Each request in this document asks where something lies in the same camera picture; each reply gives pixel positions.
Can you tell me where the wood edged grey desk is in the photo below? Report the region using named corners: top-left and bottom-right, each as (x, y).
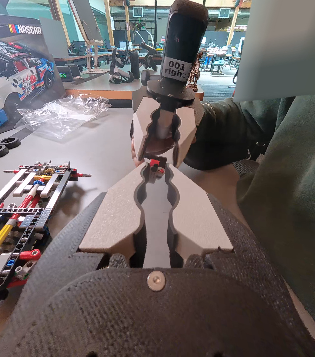
top-left (53, 52), bottom-right (204, 101)

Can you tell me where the black box green display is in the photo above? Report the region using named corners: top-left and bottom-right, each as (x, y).
top-left (57, 65), bottom-right (81, 83)

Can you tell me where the wooden easel stand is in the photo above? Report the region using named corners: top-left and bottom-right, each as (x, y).
top-left (71, 0), bottom-right (105, 73)

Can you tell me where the clear empty plastic bag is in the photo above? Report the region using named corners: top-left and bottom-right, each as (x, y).
top-left (18, 93), bottom-right (112, 140)

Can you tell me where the brown wooden mechanical model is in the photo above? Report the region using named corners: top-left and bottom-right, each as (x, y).
top-left (188, 50), bottom-right (203, 90)

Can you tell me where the lego set box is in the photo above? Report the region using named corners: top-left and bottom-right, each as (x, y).
top-left (0, 10), bottom-right (64, 141)

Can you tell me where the small red grey lego subassembly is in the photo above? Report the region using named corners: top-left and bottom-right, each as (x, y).
top-left (147, 156), bottom-right (168, 184)

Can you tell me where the black office chair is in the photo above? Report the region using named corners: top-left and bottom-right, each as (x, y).
top-left (231, 159), bottom-right (260, 179)

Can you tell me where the black cylinder speaker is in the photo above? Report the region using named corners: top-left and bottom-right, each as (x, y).
top-left (130, 52), bottom-right (141, 80)

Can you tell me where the person's right hand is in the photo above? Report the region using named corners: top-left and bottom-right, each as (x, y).
top-left (131, 136), bottom-right (175, 168)

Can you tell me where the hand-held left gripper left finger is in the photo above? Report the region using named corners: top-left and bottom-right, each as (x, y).
top-left (79, 163), bottom-right (147, 261)

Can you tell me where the lego car chassis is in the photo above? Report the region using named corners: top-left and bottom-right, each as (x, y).
top-left (0, 160), bottom-right (92, 310)

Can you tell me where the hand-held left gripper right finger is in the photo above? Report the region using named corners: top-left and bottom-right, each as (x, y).
top-left (166, 163), bottom-right (234, 263)

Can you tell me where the person's right forearm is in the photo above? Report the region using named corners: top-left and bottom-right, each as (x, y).
top-left (184, 96), bottom-right (297, 171)

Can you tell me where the person's green sweatshirt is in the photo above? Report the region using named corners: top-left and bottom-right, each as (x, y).
top-left (236, 95), bottom-right (315, 335)

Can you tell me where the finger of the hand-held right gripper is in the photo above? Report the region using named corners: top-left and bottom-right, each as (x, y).
top-left (172, 107), bottom-right (197, 168)
top-left (132, 96), bottom-right (161, 168)

